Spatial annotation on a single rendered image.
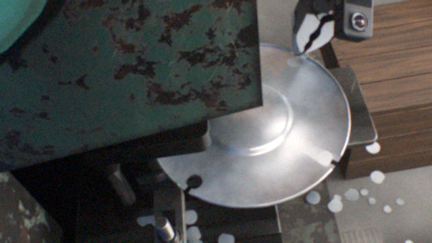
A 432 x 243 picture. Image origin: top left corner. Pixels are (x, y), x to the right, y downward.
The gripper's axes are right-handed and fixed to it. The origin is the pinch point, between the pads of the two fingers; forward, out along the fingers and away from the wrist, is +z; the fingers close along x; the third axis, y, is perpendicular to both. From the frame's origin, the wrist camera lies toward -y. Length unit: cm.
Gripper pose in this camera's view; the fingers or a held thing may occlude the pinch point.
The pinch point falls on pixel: (301, 52)
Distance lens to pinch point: 76.3
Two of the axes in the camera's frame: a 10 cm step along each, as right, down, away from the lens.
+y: -1.3, -8.0, 5.9
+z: -3.2, 6.0, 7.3
